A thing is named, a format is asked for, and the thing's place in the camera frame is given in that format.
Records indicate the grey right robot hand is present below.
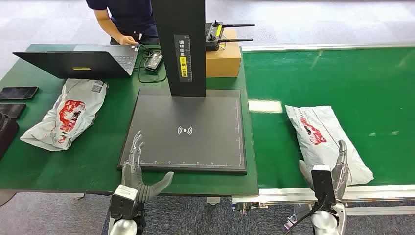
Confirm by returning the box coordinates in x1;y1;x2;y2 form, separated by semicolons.
298;139;351;200

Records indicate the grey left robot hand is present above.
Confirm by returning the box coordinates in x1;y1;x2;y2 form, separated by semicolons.
121;130;175;203

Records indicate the person's right hand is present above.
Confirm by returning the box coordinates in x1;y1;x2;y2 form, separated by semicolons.
117;34;139;46

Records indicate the white mailer bag red print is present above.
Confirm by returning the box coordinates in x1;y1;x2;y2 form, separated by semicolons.
20;78;109;152
285;105;374;186

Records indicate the black inbound scanner machine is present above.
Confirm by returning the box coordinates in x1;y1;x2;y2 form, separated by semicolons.
117;0;248;176

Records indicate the green conveyor belt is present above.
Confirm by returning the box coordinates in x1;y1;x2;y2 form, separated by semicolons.
242;47;415;190

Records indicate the brown cardboard box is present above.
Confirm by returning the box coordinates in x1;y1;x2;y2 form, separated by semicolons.
205;29;243;78

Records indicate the black power adapter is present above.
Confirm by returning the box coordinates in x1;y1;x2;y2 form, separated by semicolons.
144;52;163;71

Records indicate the dark grey laptop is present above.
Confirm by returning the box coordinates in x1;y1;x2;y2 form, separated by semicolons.
13;44;140;79

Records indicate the black remote controller with antennas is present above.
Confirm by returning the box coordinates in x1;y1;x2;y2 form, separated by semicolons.
206;20;255;52

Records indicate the black smartphone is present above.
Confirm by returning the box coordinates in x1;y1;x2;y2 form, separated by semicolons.
0;86;40;100

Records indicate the black bag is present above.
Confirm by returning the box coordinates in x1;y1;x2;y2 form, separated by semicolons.
0;112;20;160

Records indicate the black flat case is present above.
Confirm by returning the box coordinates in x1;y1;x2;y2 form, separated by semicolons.
0;103;27;119

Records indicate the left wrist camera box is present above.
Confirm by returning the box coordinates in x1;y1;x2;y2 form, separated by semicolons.
109;185;139;221

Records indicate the black power cable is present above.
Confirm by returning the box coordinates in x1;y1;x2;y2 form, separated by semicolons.
134;44;168;84

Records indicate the aluminium conveyor frame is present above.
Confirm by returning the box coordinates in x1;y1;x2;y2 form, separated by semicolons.
231;42;415;217

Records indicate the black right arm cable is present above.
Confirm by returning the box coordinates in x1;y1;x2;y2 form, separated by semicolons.
283;198;327;235

